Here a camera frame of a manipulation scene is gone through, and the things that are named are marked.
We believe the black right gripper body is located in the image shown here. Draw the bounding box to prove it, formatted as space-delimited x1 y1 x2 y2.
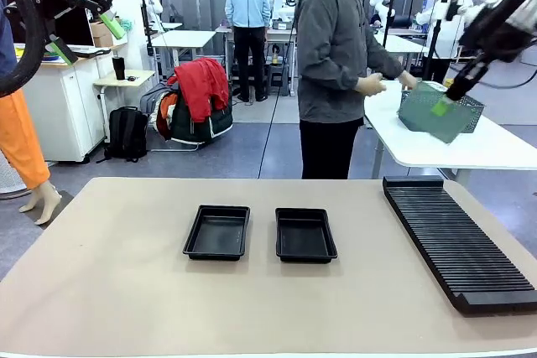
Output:
456 48 493 87

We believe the green circuit board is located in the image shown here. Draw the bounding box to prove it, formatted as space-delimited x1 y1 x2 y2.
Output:
397 80 467 144

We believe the black plastic ESD tray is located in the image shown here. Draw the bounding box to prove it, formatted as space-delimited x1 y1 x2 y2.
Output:
182 205 252 262
274 207 339 264

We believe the person's left forearm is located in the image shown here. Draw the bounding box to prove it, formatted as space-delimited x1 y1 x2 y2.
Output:
368 54 404 80

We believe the person's right forearm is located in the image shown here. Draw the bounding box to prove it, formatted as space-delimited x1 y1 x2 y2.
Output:
310 66 362 93

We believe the person's left hand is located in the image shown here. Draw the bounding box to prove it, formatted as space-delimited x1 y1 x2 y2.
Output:
396 70 419 91

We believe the person's right hand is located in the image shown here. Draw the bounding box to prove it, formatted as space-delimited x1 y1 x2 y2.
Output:
355 72 388 97

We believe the black monitor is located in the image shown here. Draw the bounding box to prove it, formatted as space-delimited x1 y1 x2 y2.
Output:
54 8 96 48

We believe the grey perforated basket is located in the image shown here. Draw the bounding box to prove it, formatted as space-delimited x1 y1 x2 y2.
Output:
397 80 487 135

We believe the black keyboard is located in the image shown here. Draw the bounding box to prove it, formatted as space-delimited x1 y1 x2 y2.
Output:
69 47 112 60

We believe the white rounded table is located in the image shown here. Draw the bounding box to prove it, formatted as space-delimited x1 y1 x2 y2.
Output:
362 80 537 185

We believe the black tripod stand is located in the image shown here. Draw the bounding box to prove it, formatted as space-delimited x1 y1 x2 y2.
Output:
379 0 399 79
421 0 461 81
134 0 155 70

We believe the black tumbler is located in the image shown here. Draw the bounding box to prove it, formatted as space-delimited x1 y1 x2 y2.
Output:
111 55 127 81

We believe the white cabinet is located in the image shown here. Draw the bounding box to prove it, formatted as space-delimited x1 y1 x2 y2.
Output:
23 54 110 164

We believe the white rectangular table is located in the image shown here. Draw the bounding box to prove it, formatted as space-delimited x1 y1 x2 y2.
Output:
373 33 425 79

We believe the small wooden side table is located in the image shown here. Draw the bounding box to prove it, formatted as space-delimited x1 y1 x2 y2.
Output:
92 69 157 143

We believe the grey backpack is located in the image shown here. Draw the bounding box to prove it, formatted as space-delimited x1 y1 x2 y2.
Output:
138 82 175 124

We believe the black backpack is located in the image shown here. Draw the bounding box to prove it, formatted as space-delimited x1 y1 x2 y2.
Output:
96 106 150 164

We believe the white desk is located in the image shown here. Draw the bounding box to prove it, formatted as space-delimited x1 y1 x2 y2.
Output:
149 29 217 78

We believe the orange jacket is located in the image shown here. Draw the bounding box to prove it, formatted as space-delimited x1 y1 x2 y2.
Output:
155 91 180 141

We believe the person in grey jacket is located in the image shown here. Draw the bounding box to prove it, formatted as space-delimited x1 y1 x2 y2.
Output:
295 0 406 180

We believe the black slotted board rack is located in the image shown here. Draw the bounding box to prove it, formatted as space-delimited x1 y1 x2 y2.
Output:
382 175 537 316

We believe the red jacket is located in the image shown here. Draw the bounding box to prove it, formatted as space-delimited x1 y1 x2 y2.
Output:
166 57 231 123

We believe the man in blue sweater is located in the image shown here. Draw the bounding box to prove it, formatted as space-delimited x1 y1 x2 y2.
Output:
224 0 273 103

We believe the grey step stool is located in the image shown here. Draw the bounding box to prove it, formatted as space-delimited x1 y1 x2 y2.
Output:
268 63 291 97

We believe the grey lab desk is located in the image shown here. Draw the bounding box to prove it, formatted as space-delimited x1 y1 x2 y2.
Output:
216 26 300 97

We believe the black corrugated cable hose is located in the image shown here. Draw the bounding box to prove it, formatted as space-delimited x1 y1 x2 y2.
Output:
461 0 537 61
0 0 46 99

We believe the thin black hanging cable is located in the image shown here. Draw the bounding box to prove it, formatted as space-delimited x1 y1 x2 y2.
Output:
256 13 301 180

